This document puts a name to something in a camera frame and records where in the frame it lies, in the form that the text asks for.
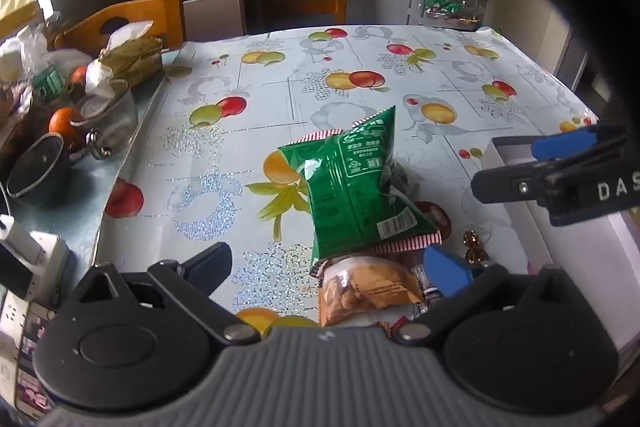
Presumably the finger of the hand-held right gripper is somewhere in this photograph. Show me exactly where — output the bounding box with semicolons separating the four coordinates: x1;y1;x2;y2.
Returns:
471;164;556;205
531;122;629;164

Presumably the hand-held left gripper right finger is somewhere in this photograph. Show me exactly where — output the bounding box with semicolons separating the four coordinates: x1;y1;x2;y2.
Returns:
392;244;583;348

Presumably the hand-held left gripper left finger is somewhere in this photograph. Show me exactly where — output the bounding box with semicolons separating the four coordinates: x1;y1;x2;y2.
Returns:
70;242;262;346

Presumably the gold foil candy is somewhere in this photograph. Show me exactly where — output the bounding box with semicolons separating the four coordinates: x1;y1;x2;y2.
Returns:
462;231;485;264

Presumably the white cardboard box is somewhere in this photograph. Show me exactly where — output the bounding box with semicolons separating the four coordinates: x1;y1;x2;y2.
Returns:
482;134;640;358

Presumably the orange biscuit packet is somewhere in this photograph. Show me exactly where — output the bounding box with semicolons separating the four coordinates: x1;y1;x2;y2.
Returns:
310;252;432;329

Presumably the green snack packet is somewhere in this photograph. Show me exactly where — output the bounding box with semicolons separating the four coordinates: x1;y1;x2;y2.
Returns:
277;105;444;266

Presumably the fruit print tablecloth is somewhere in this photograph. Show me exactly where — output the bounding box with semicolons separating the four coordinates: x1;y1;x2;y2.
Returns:
92;24;599;339

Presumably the white power strip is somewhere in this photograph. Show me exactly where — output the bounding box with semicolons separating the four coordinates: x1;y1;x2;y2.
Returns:
0;231;72;325

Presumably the white charger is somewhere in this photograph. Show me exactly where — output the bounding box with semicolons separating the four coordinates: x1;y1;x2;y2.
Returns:
0;214;45;264

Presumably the black power adapter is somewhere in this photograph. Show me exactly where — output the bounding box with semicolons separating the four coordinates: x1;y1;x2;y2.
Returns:
0;244;37;300

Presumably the yellow green tissue pack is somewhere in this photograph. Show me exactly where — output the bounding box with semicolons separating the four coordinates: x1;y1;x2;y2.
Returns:
85;21;164;94

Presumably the grey cabinet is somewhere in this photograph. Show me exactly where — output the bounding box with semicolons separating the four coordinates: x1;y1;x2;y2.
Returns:
150;0;250;42

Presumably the wooden chair with oval cutout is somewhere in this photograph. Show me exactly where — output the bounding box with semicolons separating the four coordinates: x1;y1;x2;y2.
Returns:
54;0;187;54

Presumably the clear plastic bag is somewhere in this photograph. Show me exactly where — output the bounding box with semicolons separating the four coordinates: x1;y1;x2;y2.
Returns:
0;12;68;118

